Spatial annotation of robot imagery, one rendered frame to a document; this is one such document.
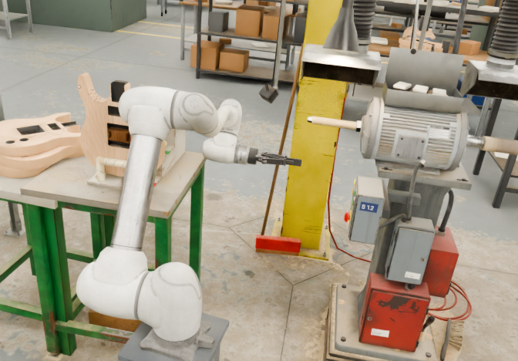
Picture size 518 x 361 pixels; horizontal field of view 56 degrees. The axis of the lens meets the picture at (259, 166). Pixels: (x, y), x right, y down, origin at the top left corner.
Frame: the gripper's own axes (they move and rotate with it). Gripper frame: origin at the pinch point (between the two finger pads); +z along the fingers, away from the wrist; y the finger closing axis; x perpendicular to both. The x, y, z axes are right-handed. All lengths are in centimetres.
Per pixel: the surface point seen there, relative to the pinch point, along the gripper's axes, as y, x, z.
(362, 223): 39.3, -8.2, 29.8
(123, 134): 29, 9, -67
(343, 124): 10.1, 21.5, 18.5
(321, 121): 10.1, 21.6, 9.7
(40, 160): 25, -9, -106
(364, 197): 40.9, 2.1, 28.5
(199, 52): -463, 7, -172
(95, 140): 27, 4, -79
